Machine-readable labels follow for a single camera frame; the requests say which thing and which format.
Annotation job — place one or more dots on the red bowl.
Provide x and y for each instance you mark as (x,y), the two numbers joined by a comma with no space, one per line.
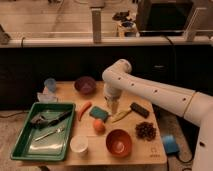
(119,143)

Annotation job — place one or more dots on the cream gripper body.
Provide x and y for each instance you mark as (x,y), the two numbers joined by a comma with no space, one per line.
(113,104)

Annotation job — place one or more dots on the green plastic tray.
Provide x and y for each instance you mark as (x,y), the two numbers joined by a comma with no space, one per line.
(51,148)

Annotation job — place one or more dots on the dark grape bunch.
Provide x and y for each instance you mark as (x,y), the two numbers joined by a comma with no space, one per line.
(145,131)

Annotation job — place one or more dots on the orange carrot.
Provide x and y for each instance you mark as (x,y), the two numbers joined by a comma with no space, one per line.
(83,109)

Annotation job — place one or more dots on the wooden board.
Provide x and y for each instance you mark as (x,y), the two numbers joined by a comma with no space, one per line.
(143,152)

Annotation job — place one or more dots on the teal sponge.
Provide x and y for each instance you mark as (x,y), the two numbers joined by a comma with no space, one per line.
(99,113)

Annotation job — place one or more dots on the black rectangular block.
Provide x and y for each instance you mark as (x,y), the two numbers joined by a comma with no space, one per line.
(139,109)

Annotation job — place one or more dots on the black monitor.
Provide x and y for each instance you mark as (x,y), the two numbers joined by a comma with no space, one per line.
(168,17)

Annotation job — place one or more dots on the white cup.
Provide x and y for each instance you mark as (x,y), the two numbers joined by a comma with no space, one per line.
(79,144)

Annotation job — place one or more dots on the clear plastic bag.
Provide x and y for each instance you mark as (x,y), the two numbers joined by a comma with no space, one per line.
(46,97)

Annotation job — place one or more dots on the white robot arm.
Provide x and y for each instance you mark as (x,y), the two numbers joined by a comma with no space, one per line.
(193,106)

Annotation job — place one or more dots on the purple bowl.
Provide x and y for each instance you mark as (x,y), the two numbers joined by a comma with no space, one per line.
(85,85)

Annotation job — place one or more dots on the yellow banana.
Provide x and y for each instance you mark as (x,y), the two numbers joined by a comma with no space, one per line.
(120,115)

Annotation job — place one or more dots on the metal spoon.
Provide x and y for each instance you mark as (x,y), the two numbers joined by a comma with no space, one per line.
(58,130)

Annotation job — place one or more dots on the orange fruit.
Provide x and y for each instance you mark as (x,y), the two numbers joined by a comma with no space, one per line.
(99,126)

